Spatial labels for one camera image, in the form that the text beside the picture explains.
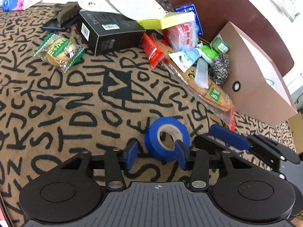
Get blue tape roll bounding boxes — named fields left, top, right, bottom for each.
left=144, top=117, right=191, bottom=162

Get long biscuit packet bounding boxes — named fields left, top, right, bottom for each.
left=151, top=34, right=236, bottom=132

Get stacked cardboard boxes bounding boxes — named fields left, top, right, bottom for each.
left=288, top=112, right=302, bottom=153

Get clear plastic case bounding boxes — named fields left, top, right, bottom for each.
left=194, top=58, right=209, bottom=89

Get steel wool scrubber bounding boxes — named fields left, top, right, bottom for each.
left=209, top=53, right=230, bottom=87

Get green white plastic gadget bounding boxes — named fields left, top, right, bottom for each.
left=197, top=43, right=218, bottom=64

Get white blue tube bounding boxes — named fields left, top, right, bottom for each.
left=169, top=48, right=202, bottom=73

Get green plastic jar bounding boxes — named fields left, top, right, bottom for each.
left=210, top=36, right=230, bottom=54

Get letter patterned brown blanket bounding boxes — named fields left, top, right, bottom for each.
left=0, top=0, right=296, bottom=227

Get red tube package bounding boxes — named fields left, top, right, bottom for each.
left=141, top=33, right=165, bottom=69

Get red white plastic packet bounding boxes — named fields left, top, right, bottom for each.
left=165, top=21, right=198, bottom=51

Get yellow-green long box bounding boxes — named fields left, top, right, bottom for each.
left=137, top=12, right=190, bottom=30

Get round cracker packet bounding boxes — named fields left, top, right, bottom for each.
left=32, top=33, right=85, bottom=72

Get black product box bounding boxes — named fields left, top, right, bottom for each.
left=76, top=9, right=145, bottom=56

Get blue medicine box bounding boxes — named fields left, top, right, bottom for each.
left=175, top=3, right=203, bottom=36

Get dark brown wooden headboard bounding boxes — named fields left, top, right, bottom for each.
left=168, top=0, right=294, bottom=76

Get brown monogram phone case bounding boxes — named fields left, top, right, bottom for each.
left=156, top=0, right=175, bottom=13

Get black smartphone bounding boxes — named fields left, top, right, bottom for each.
left=41, top=16, right=77, bottom=32

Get white fabric insole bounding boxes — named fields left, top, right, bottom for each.
left=109, top=0, right=166, bottom=21

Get olive hair claw clip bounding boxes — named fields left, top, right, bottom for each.
left=53, top=2, right=80, bottom=24

